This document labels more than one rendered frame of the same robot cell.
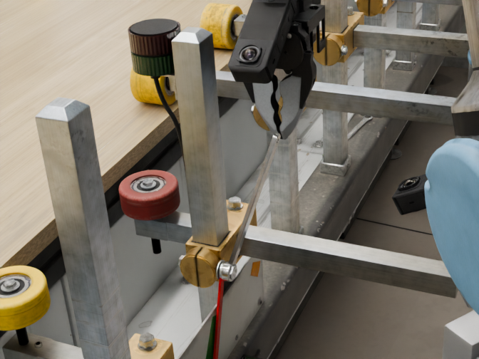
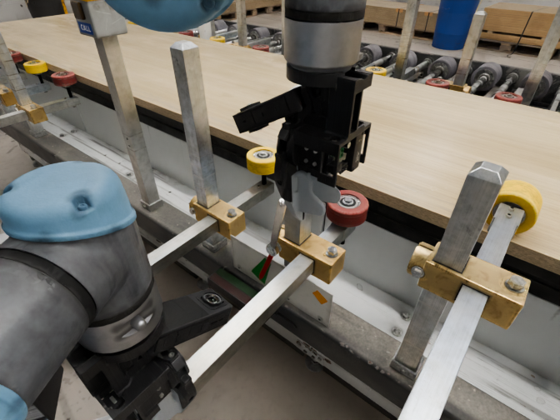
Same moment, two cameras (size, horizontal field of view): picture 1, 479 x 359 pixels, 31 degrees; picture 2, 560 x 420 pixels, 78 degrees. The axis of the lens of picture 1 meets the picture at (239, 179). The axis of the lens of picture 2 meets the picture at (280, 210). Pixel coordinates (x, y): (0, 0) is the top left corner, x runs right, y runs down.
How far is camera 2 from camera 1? 1.09 m
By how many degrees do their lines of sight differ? 81
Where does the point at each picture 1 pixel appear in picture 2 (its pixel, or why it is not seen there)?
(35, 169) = (386, 165)
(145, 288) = (386, 284)
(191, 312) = (367, 312)
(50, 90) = (518, 175)
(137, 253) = (390, 262)
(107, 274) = (192, 142)
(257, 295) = (318, 312)
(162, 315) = (367, 296)
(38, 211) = not seen: hidden behind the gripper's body
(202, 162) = not seen: hidden behind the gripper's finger
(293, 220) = (402, 352)
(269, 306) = (321, 328)
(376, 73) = not seen: outside the picture
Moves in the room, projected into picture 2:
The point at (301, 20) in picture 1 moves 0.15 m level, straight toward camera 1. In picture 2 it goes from (297, 127) to (177, 110)
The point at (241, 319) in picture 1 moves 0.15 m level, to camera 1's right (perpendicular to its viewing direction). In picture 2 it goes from (295, 297) to (278, 367)
